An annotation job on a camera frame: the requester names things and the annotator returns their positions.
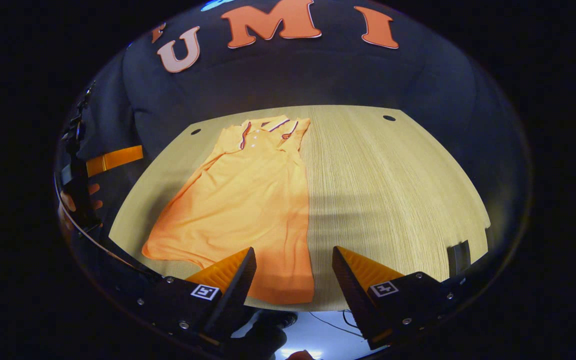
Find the person's black shoe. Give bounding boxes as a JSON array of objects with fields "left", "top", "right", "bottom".
[{"left": 233, "top": 309, "right": 299, "bottom": 360}]

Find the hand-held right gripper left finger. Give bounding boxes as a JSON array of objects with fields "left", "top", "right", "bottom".
[{"left": 135, "top": 246, "right": 258, "bottom": 347}]

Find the thin black floor cable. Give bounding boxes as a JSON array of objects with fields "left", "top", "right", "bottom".
[{"left": 309, "top": 310, "right": 365, "bottom": 340}]

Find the dark grey curved object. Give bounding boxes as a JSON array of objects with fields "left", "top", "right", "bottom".
[{"left": 447, "top": 240, "right": 472, "bottom": 279}]

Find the black backdrop cloth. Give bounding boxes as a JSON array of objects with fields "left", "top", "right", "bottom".
[{"left": 55, "top": 0, "right": 529, "bottom": 261}]

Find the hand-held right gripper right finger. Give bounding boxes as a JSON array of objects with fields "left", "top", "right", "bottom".
[{"left": 331, "top": 245, "right": 470, "bottom": 352}]

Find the orange T-shirt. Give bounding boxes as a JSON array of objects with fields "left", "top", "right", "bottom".
[{"left": 141, "top": 116, "right": 315, "bottom": 305}]

